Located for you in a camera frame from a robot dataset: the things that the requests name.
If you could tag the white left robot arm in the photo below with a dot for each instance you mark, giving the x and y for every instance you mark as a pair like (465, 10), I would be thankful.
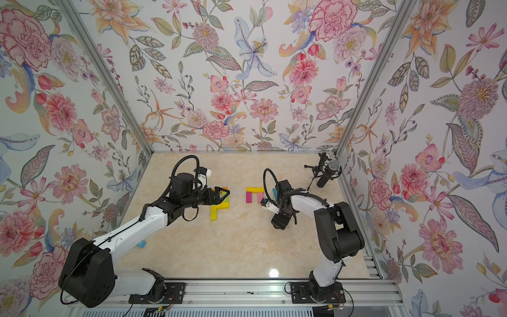
(89, 274)

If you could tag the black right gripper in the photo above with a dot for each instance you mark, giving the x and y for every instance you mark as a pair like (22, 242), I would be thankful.
(278, 220)

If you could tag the yellow green block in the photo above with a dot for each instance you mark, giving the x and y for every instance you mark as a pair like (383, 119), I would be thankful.
(213, 213)

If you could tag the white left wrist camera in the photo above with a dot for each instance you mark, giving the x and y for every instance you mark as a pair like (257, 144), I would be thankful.
(203, 175)

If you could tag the aluminium frame rail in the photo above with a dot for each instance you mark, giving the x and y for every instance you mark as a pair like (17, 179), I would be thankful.
(279, 292)

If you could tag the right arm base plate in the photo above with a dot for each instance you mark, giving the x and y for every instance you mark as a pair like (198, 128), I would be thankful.
(311, 293)

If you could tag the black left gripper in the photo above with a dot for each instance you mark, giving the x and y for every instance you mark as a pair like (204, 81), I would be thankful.
(217, 198)

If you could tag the yellow long block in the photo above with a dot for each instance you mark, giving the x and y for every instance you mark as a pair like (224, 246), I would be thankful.
(254, 189)
(224, 205)

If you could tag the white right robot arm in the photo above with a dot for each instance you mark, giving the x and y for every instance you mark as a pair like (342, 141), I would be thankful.
(339, 239)

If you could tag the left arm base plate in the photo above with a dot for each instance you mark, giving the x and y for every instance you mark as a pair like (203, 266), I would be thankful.
(169, 293)

